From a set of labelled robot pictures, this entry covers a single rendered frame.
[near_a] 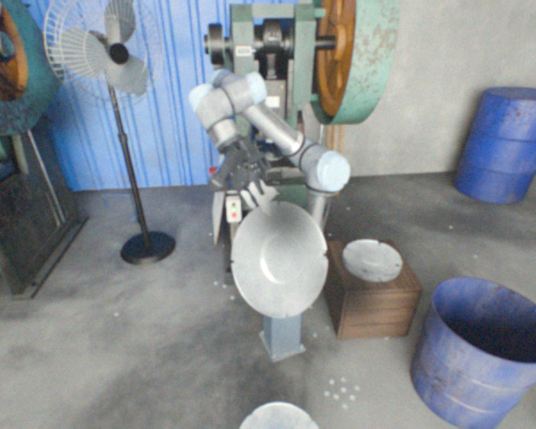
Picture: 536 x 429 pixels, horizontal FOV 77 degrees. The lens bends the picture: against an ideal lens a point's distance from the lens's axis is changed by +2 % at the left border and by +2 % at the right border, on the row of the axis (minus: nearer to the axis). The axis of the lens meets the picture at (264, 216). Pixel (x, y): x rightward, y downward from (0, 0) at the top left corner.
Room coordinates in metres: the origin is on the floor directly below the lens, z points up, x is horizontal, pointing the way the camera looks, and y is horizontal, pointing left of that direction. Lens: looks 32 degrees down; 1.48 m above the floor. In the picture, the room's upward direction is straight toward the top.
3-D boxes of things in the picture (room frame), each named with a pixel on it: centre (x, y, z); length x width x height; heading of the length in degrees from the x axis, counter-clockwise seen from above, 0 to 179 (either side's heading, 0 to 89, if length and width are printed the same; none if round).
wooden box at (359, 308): (1.35, -0.56, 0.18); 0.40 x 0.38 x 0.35; 3
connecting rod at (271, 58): (1.90, -0.03, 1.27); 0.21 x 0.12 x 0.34; 7
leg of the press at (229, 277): (2.01, 0.25, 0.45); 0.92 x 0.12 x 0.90; 7
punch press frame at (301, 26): (2.05, -0.02, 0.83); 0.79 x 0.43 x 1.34; 7
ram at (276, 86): (1.86, -0.04, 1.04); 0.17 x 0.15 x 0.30; 7
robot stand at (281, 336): (1.13, -0.09, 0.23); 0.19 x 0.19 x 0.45; 22
